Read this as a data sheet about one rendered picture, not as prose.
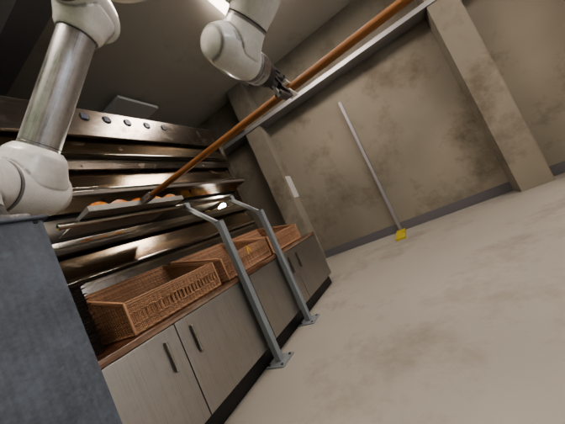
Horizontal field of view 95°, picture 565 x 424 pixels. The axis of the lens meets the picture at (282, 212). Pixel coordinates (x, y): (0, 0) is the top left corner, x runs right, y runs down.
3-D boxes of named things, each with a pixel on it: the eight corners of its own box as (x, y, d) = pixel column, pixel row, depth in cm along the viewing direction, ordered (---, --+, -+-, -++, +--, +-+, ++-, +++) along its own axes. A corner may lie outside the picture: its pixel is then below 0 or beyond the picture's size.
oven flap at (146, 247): (55, 293, 133) (38, 263, 138) (252, 224, 289) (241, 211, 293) (57, 288, 131) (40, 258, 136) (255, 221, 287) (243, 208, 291)
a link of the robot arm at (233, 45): (255, 90, 72) (275, 40, 68) (217, 71, 59) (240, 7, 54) (227, 74, 76) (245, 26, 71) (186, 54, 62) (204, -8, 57)
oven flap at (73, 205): (32, 199, 129) (22, 219, 138) (245, 180, 285) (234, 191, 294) (29, 195, 129) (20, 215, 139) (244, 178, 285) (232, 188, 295)
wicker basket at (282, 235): (234, 269, 237) (222, 242, 239) (266, 251, 286) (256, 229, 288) (274, 253, 214) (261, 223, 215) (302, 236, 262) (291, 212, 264)
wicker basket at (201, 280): (88, 351, 134) (68, 301, 135) (177, 301, 183) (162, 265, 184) (134, 337, 110) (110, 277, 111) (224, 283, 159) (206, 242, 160)
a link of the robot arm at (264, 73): (243, 87, 74) (254, 93, 79) (267, 67, 70) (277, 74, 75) (230, 60, 75) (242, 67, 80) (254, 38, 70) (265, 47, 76)
